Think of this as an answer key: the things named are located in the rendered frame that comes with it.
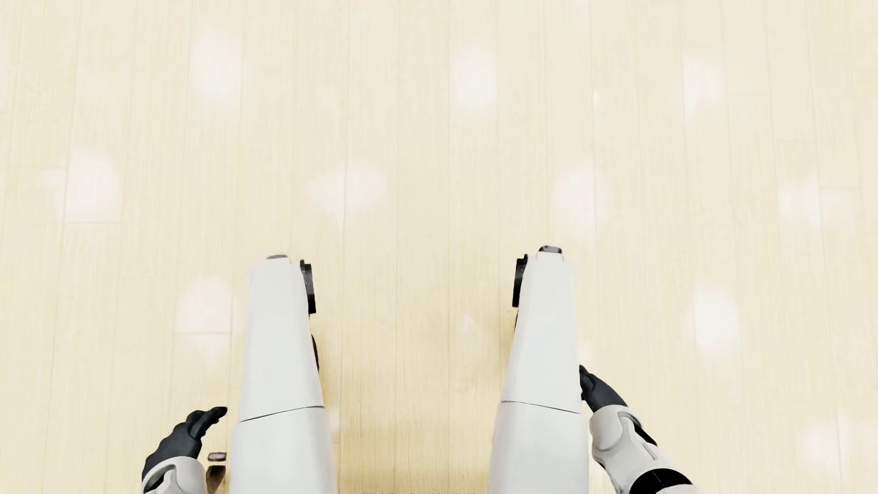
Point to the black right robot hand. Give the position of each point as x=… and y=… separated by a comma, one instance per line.
x=598, y=392

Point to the white robot leg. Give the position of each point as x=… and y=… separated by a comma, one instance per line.
x=542, y=370
x=281, y=384

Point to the white left robot leg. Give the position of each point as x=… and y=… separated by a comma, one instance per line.
x=281, y=384

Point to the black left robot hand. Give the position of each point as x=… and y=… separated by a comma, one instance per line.
x=182, y=439

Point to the white right robot leg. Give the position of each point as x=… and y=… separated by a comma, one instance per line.
x=542, y=370

